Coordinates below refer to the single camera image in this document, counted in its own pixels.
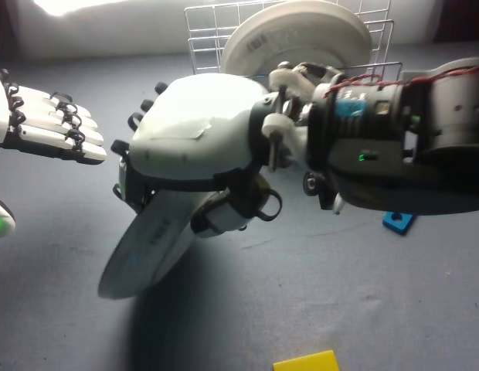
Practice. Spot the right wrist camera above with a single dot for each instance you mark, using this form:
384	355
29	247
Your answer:
312	182

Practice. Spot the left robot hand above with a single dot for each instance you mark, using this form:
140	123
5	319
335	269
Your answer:
42	120

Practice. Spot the blue block with two holes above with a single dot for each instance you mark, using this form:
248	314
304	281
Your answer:
401	228

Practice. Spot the yellow flat block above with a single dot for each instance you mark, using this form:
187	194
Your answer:
305	363

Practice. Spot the white plate with barcode label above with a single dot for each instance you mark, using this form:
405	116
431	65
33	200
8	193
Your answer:
301	42

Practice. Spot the white plate with grey underside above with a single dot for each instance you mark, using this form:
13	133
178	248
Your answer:
147	251

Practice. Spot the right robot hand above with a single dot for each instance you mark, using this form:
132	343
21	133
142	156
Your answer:
193	123

